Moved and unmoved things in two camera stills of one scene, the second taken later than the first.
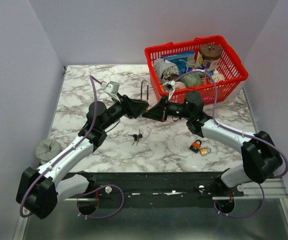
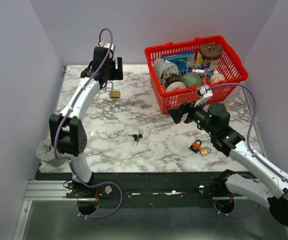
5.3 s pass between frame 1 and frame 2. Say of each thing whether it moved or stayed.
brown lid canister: stayed
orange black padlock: stayed
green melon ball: stayed
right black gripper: moved
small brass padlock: stayed
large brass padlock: moved
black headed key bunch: stayed
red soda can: stayed
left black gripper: moved
